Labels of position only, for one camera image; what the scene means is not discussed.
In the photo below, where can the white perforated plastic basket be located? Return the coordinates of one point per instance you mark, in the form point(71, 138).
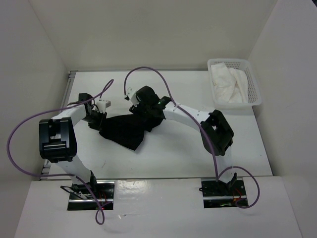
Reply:
point(254, 97)

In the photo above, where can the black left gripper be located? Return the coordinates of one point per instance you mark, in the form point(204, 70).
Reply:
point(98, 126)

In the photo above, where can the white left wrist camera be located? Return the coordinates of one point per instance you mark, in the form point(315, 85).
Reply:
point(102, 105)

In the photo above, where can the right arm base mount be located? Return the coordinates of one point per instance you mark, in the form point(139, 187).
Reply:
point(214, 197)

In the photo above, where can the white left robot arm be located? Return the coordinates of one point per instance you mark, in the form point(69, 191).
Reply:
point(82, 175)

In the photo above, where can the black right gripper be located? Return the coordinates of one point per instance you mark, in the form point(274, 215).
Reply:
point(136, 109)

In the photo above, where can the black skirt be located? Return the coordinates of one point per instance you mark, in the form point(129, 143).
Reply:
point(127, 130)

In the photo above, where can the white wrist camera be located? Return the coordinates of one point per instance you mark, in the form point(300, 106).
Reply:
point(130, 95)
point(102, 105)

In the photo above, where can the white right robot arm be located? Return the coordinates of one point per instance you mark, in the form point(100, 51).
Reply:
point(215, 131)

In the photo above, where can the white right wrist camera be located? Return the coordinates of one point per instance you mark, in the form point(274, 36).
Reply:
point(130, 95)

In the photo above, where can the white skirt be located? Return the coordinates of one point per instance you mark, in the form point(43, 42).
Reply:
point(230, 85)

